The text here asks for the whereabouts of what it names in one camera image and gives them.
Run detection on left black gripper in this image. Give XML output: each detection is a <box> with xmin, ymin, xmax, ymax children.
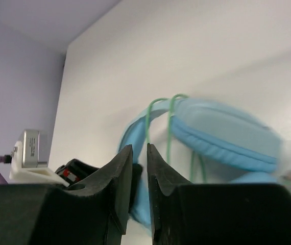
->
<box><xmin>55</xmin><ymin>159</ymin><xmax>99</xmax><ymax>188</ymax></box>

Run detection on light blue headphones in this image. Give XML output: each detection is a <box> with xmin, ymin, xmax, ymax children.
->
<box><xmin>118</xmin><ymin>95</ymin><xmax>281</xmax><ymax>232</ymax></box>

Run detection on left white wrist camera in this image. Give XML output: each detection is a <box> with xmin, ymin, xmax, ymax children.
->
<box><xmin>9</xmin><ymin>129</ymin><xmax>69</xmax><ymax>187</ymax></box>

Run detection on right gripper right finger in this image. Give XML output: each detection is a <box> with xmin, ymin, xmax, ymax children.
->
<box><xmin>147</xmin><ymin>144</ymin><xmax>291</xmax><ymax>244</ymax></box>

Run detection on green headphone cable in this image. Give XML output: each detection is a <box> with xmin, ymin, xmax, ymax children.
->
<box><xmin>145</xmin><ymin>93</ymin><xmax>291</xmax><ymax>200</ymax></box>

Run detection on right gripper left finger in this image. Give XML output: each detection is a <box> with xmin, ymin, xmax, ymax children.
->
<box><xmin>0</xmin><ymin>145</ymin><xmax>133</xmax><ymax>244</ymax></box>

